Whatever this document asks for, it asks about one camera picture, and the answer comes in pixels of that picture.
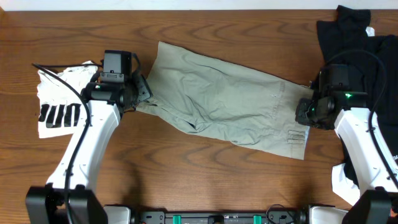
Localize khaki green shorts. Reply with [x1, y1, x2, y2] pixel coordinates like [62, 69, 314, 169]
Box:
[137, 42, 313, 159]

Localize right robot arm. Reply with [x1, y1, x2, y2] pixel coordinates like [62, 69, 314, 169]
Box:
[295, 64, 397, 223]

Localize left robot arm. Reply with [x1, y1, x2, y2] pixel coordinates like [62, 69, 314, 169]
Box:
[25, 50, 153, 224]

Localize white garment under pile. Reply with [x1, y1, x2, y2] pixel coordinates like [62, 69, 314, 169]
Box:
[331, 26, 377, 207]

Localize black garment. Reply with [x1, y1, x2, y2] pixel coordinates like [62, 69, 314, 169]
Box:
[316, 4, 398, 187]

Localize folded white printed t-shirt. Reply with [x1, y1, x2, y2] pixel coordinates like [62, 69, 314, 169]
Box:
[37, 61, 98, 138]

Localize left black cable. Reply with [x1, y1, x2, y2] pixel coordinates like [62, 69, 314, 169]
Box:
[32, 62, 105, 224]

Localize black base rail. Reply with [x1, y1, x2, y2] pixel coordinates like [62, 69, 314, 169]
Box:
[104, 204, 349, 224]

